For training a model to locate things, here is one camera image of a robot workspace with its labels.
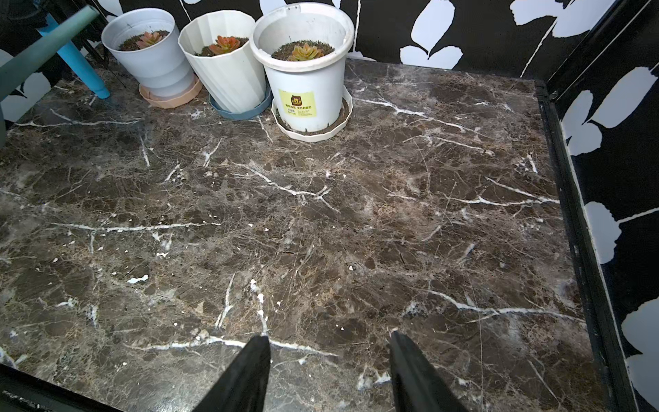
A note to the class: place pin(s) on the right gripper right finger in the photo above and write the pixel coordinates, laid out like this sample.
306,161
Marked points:
416,385

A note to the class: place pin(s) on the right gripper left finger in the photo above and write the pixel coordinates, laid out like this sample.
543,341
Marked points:
243,385

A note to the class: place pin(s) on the mint green watering can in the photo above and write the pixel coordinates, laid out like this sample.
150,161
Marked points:
32,32

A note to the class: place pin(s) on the yellow-green succulent right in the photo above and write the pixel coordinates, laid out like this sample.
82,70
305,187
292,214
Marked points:
305,52

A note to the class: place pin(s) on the orange succulent middle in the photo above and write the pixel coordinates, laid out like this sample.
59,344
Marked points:
226,44

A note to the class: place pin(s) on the pink-green succulent left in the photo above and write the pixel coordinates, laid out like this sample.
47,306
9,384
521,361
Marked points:
149,39

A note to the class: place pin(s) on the white saucer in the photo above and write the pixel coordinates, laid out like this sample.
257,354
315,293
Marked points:
320,135

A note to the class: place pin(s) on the blue-grey saucer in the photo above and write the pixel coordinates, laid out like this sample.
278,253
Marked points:
254,112

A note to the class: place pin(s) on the peach saucer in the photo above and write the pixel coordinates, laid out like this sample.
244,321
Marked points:
170,103

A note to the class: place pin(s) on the white fluted pot middle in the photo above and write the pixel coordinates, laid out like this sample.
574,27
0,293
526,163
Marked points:
235,80

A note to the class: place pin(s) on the white round pot right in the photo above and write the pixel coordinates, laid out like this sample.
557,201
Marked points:
309,94

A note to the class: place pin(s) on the white ribbed pot left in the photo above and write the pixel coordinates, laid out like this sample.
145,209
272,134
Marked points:
163,69

